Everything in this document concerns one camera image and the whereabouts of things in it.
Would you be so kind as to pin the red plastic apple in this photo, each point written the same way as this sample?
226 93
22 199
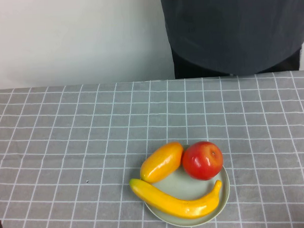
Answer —
202 160

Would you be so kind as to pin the orange yellow plastic mango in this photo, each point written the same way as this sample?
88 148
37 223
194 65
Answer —
161 162

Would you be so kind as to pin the pale green round plate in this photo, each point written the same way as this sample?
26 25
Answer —
184 183

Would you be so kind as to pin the yellow plastic banana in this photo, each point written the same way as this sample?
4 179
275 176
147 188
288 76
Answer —
175 205

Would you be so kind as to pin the person in dark shirt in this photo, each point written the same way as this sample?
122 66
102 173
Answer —
234 28

